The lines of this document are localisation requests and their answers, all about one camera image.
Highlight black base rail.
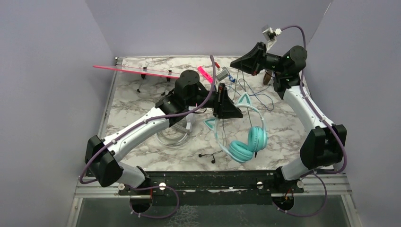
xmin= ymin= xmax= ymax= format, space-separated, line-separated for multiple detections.
xmin=118 ymin=170 xmax=304 ymax=206

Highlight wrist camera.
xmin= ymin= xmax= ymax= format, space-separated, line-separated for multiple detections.
xmin=262 ymin=25 xmax=282 ymax=51
xmin=215 ymin=62 xmax=231 ymax=82

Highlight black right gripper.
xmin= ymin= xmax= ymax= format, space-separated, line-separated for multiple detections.
xmin=230 ymin=42 xmax=286 ymax=77

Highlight teal cat-ear headphones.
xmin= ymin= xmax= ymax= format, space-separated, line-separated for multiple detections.
xmin=203 ymin=92 xmax=268 ymax=163

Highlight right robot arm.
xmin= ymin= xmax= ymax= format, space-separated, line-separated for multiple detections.
xmin=230 ymin=42 xmax=347 ymax=192

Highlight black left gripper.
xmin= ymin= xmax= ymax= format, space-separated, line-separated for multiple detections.
xmin=186 ymin=83 xmax=243 ymax=118

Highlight pink highlighter marker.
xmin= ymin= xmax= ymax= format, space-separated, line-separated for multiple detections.
xmin=197 ymin=66 xmax=214 ymax=84

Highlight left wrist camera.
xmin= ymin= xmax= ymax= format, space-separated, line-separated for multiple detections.
xmin=215 ymin=62 xmax=231 ymax=82

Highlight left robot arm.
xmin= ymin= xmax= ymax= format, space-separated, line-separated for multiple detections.
xmin=83 ymin=70 xmax=243 ymax=194

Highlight white grey over-ear headphones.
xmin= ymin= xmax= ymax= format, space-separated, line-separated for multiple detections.
xmin=155 ymin=113 xmax=195 ymax=147

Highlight brown over-ear headphones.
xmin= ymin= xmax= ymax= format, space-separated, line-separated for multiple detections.
xmin=262 ymin=70 xmax=275 ymax=85

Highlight black wired earbuds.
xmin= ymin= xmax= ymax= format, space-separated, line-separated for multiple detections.
xmin=198 ymin=69 xmax=251 ymax=164

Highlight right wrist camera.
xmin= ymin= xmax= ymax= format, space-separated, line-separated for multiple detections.
xmin=262 ymin=25 xmax=282 ymax=51

